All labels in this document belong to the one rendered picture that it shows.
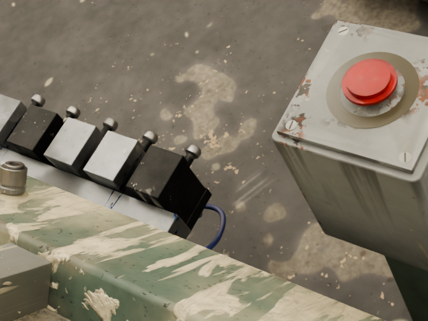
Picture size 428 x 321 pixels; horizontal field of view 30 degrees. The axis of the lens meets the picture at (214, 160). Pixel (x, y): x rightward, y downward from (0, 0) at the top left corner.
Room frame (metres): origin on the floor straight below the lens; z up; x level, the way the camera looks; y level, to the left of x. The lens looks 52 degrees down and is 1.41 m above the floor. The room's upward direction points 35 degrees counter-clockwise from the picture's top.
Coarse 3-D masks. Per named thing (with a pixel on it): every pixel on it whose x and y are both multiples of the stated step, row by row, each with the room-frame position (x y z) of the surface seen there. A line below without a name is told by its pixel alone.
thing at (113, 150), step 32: (0, 96) 0.77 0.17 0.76; (32, 96) 0.77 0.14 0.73; (0, 128) 0.72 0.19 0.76; (32, 128) 0.69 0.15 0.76; (64, 128) 0.66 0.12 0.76; (96, 128) 0.63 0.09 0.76; (0, 160) 0.70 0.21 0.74; (32, 160) 0.67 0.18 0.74; (64, 160) 0.62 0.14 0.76; (96, 160) 0.59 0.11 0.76; (128, 160) 0.57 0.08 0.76; (160, 160) 0.54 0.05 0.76; (192, 160) 0.55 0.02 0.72; (96, 192) 0.57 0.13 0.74; (128, 192) 0.56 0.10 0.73; (160, 192) 0.50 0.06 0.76; (192, 192) 0.52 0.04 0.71; (160, 224) 0.49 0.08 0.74; (192, 224) 0.50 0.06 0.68; (224, 224) 0.54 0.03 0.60
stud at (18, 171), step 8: (8, 168) 0.53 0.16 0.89; (16, 168) 0.53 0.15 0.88; (24, 168) 0.53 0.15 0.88; (0, 176) 0.53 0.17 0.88; (8, 176) 0.52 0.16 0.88; (16, 176) 0.52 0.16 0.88; (24, 176) 0.52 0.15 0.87; (0, 184) 0.53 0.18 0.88; (8, 184) 0.52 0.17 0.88; (16, 184) 0.52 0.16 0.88; (24, 184) 0.52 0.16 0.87; (8, 192) 0.52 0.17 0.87; (16, 192) 0.52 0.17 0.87
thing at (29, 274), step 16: (0, 256) 0.41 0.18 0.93; (16, 256) 0.41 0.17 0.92; (32, 256) 0.41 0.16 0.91; (0, 272) 0.39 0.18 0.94; (16, 272) 0.39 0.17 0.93; (32, 272) 0.39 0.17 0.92; (48, 272) 0.39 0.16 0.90; (0, 288) 0.38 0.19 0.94; (16, 288) 0.38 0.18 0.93; (32, 288) 0.38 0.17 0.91; (48, 288) 0.39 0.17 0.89; (0, 304) 0.37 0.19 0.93; (16, 304) 0.37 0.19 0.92; (32, 304) 0.38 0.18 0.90; (0, 320) 0.37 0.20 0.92
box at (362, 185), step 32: (352, 32) 0.39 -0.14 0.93; (384, 32) 0.38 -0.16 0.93; (320, 64) 0.39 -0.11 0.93; (416, 64) 0.34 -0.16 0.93; (320, 96) 0.36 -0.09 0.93; (288, 128) 0.35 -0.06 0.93; (320, 128) 0.34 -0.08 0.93; (352, 128) 0.32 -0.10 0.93; (384, 128) 0.31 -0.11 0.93; (416, 128) 0.29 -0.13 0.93; (288, 160) 0.35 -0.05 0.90; (320, 160) 0.32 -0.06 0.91; (352, 160) 0.30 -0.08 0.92; (384, 160) 0.28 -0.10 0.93; (416, 160) 0.27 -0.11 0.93; (320, 192) 0.34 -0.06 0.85; (352, 192) 0.31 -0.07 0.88; (384, 192) 0.28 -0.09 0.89; (416, 192) 0.26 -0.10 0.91; (320, 224) 0.36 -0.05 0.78; (352, 224) 0.32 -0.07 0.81; (384, 224) 0.29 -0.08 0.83; (416, 224) 0.27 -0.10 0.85; (416, 256) 0.28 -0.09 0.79
